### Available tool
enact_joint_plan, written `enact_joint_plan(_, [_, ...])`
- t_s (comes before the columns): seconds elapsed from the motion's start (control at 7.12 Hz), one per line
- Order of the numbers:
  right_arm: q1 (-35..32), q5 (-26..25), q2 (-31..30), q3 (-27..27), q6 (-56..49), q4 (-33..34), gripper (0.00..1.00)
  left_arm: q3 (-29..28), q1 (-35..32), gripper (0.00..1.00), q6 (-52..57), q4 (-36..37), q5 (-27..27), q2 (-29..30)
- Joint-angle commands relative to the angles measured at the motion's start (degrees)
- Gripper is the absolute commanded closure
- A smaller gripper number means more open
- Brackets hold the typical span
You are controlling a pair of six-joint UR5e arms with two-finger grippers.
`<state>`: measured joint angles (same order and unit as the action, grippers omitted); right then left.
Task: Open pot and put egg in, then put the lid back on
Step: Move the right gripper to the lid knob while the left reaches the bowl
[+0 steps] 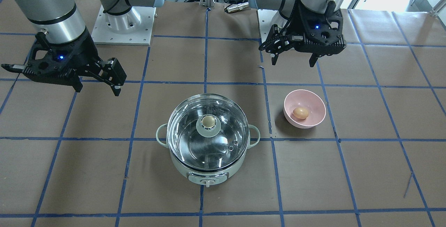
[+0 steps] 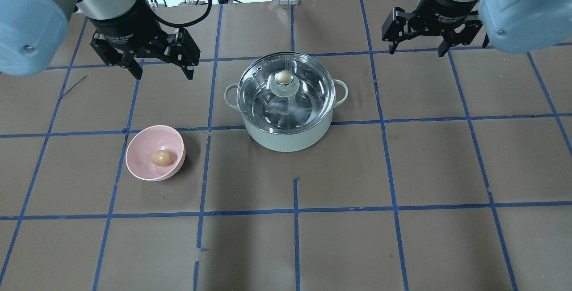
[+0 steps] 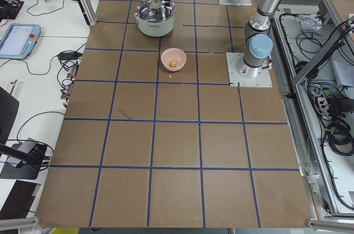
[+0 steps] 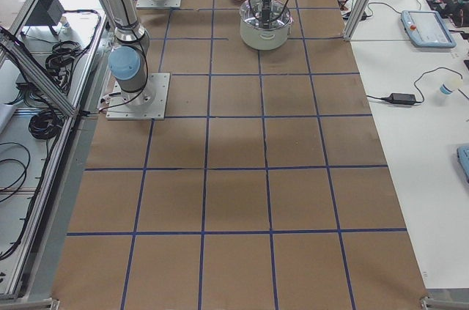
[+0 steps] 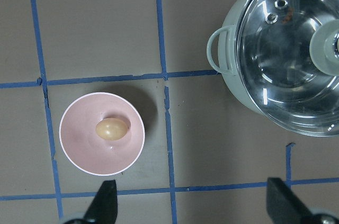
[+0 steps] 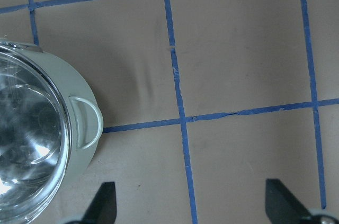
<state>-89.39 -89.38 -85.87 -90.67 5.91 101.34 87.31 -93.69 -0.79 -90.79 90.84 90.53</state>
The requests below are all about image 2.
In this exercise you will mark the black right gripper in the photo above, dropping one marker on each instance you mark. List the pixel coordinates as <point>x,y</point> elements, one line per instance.
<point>442,8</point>

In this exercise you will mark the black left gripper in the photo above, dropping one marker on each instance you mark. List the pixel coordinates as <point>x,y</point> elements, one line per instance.
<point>126,25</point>

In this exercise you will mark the brown egg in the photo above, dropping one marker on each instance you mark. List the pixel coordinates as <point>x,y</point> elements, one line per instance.
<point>161,158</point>

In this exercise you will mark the glass pot lid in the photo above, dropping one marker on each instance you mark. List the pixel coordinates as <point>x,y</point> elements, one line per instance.
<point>286,93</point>

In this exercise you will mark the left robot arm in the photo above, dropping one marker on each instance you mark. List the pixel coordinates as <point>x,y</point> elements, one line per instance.
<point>33,30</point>

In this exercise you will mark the pale green cooking pot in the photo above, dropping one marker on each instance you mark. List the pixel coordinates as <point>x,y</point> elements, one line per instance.
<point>292,142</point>

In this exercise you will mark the pink bowl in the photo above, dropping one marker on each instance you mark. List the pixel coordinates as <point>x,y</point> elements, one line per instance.
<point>158,137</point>

